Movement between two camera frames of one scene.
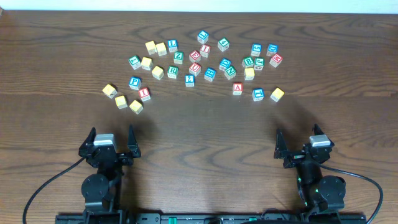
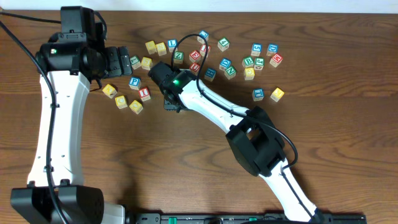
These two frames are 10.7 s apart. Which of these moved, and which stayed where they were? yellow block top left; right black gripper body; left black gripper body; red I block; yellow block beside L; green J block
Moved: left black gripper body; right black gripper body
Stayed: yellow block top left; yellow block beside L; red I block; green J block
